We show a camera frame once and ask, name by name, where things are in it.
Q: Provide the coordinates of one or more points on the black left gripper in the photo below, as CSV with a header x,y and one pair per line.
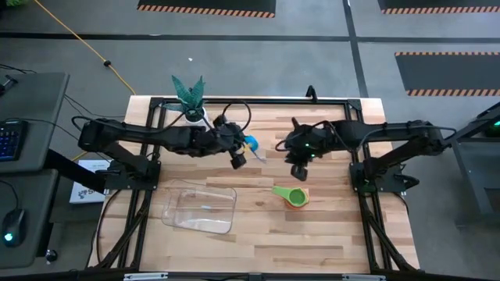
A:
x,y
216,140

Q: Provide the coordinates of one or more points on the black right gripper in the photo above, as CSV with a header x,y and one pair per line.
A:
x,y
308,142

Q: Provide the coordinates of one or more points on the teal measuring cup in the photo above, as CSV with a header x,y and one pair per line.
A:
x,y
253,143

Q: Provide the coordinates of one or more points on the green measuring cup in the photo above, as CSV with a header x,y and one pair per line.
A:
x,y
298,197

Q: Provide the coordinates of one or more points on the orange measuring cup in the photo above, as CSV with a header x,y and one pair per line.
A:
x,y
290,204

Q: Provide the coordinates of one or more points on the clear plastic basket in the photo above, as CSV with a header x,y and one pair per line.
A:
x,y
199,210

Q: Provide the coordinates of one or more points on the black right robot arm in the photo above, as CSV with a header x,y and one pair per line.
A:
x,y
390,130

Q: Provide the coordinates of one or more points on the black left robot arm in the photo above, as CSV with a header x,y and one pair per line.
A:
x,y
136,134

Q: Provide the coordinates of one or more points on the green plant in white pot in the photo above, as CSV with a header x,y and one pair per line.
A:
x,y
189,93

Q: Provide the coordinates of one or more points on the black hazard-striped floor mat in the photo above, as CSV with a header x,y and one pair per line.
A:
x,y
203,4
437,4
449,72

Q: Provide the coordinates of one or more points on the white printed booklet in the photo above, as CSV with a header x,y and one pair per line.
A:
x,y
84,193

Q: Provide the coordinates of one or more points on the black diagonal bar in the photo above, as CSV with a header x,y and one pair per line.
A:
x,y
78,173

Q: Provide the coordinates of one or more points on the black metal stand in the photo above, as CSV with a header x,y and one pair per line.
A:
x,y
480,175

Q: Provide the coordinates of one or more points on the grey desk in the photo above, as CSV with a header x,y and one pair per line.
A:
x,y
35,101

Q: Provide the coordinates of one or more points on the black round knob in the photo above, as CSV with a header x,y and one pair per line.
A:
x,y
51,255

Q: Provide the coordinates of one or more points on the black keyboard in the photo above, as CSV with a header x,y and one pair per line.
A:
x,y
11,140

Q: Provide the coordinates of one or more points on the black desk tool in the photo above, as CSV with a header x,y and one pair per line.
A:
x,y
8,82

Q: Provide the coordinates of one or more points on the black computer mouse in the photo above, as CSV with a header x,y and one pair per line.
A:
x,y
13,226

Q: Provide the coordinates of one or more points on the green floor object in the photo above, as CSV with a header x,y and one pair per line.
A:
x,y
15,2

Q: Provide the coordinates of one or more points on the black aluminium rig frame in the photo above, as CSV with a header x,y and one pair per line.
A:
x,y
254,100

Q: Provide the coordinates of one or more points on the black curved bracket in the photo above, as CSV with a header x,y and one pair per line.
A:
x,y
311,93

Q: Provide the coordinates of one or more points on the silver metal bracket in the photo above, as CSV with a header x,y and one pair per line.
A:
x,y
144,277
363,278

